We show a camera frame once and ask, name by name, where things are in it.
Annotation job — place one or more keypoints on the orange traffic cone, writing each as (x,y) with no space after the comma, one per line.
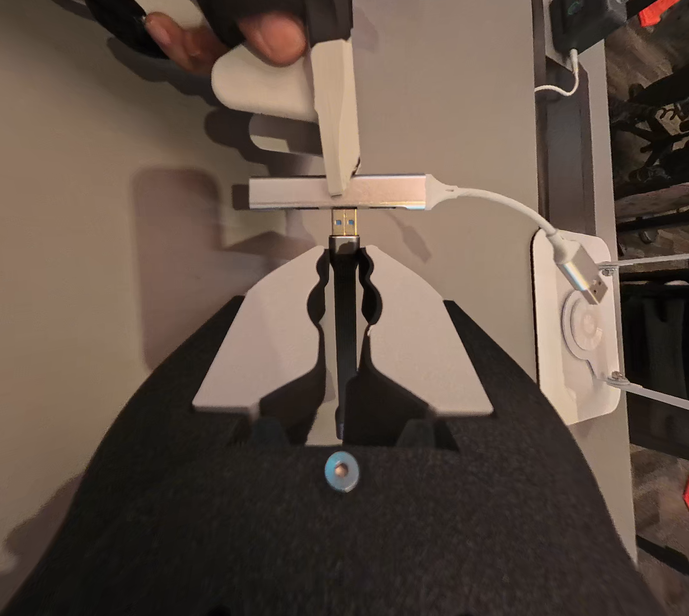
(656,8)

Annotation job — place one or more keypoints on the person's left hand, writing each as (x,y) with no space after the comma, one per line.
(274,40)

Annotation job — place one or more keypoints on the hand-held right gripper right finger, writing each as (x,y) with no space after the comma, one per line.
(425,352)

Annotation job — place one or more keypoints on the wooden document stand white base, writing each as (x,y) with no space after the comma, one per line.
(576,357)

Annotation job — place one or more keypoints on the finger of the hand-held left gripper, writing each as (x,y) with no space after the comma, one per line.
(339,115)

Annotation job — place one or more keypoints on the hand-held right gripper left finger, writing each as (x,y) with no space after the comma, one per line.
(258,352)

